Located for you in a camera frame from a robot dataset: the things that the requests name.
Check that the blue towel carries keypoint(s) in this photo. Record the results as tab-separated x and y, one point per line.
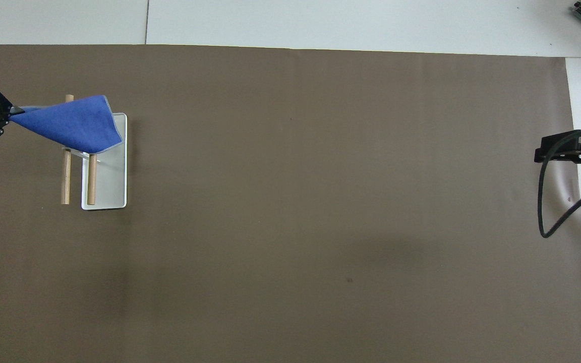
73	123

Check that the white towel rack wooden rods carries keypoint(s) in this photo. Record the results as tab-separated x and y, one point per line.
111	176

